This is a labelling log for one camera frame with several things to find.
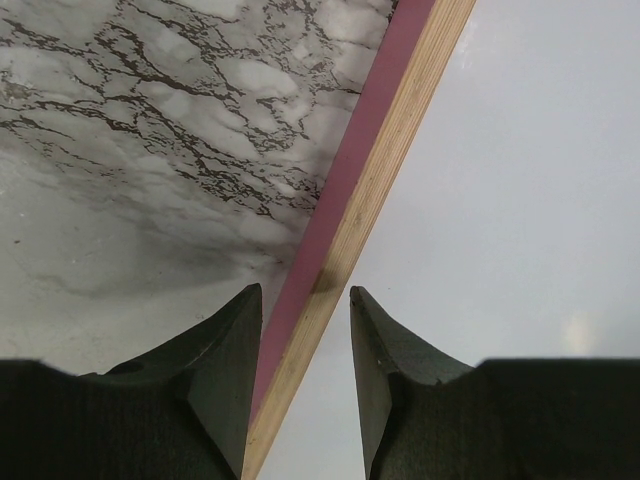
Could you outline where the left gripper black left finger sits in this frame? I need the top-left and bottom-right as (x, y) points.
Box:
(1, 284), (262, 479)

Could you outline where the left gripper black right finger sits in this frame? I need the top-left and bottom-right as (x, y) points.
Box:
(350, 287), (639, 479)

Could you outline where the pink wooden photo frame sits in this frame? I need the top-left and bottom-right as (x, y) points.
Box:
(242, 0), (475, 479)

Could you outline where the white photo paper sheet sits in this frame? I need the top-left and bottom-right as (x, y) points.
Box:
(255, 1), (639, 479)

